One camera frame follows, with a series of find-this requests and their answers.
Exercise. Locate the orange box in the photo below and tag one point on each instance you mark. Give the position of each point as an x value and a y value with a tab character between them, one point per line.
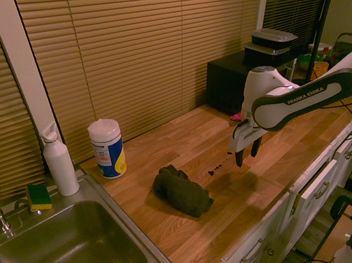
321	68

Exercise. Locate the black plastic container clear lid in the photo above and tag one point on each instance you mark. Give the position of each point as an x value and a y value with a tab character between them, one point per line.
261	53
272	37

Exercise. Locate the dark beige window blind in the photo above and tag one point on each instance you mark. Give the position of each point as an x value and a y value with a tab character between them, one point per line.
295	1

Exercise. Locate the white bowl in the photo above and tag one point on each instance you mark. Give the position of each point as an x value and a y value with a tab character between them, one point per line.
321	47

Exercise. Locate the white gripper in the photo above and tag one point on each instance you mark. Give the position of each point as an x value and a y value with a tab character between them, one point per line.
244	137

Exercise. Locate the white Franka Emika robot arm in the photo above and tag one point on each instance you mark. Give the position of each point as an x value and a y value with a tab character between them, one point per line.
306	96

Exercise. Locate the black table clamp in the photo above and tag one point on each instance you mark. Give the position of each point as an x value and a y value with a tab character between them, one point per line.
345	205

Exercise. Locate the white wipes canister blue label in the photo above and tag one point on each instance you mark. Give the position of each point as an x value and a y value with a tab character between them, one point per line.
107	149

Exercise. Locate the wide beige window blind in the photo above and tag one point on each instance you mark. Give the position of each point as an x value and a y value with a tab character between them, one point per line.
140	52

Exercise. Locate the black tripod pole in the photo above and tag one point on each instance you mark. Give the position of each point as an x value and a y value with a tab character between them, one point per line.
322	17

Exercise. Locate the white water bottle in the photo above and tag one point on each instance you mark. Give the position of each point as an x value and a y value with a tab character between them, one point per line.
59	165

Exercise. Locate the yellow green sponge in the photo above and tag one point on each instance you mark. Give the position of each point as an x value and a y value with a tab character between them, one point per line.
39	197

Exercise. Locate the white kitchen cabinet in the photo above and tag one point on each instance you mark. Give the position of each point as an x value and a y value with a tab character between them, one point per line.
301	206

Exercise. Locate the dark spilled crumbs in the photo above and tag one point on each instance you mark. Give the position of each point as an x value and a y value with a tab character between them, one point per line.
214	169

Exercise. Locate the dark towel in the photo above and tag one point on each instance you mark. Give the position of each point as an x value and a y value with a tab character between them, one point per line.
183	191

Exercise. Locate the black box appliance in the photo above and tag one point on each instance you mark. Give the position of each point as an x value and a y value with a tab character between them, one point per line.
226	83

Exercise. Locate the stainless steel sink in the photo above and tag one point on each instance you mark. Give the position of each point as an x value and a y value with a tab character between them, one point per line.
65	247

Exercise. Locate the pink small item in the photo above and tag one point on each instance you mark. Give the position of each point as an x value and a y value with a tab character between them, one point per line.
236	117

